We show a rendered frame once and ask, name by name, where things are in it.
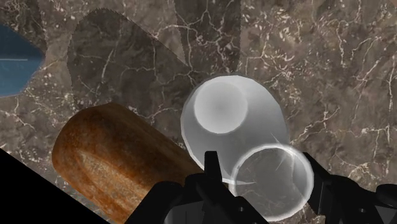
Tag clear wine glass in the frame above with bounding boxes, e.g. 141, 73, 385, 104
181, 74, 315, 222

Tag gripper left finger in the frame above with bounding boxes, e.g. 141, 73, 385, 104
125, 150, 270, 224

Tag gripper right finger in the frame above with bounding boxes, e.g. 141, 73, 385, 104
302, 151, 397, 224

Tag blue flat object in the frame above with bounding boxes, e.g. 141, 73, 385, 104
0, 24, 46, 98

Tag brown bread loaf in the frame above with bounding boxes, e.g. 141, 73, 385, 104
52, 102, 204, 224

